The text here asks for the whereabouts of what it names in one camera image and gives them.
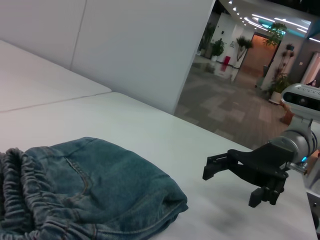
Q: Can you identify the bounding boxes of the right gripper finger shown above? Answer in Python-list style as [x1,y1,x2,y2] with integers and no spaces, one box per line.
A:
[248,174,289,209]
[201,151,241,181]

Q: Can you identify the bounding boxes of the small wall mounted plant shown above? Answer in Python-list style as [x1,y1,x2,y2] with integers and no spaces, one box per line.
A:
[283,43,296,74]

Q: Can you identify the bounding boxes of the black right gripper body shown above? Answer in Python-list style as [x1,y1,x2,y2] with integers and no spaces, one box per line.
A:
[227,141,294,188]

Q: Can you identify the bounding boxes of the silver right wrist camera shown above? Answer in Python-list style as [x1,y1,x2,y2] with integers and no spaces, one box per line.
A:
[279,83,320,119]

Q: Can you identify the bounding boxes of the metal right arm cable plug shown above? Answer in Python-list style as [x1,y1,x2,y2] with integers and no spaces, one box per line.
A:
[286,161,309,175]

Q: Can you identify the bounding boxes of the bushy potted green plant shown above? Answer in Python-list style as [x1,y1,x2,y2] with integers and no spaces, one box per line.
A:
[210,38,226,61]

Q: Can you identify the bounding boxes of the leafy plant in white pot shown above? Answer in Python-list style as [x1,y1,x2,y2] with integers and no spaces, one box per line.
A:
[268,71,292,104]

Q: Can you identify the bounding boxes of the hanging leafy green plant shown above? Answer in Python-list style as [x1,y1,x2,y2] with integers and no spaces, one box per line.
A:
[262,22,289,46]

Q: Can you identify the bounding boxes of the brown wooden door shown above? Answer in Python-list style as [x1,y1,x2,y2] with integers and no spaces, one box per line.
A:
[241,33,279,79]

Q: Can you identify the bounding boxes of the spiky plant on thin trunk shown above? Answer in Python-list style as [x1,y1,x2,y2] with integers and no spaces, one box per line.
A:
[235,35,254,69]

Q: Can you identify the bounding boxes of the blue denim shorts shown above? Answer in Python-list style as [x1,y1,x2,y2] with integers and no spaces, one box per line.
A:
[0,136,190,240]

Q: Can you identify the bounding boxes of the tall dark green plant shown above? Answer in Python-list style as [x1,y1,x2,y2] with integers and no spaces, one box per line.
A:
[201,22,216,58]

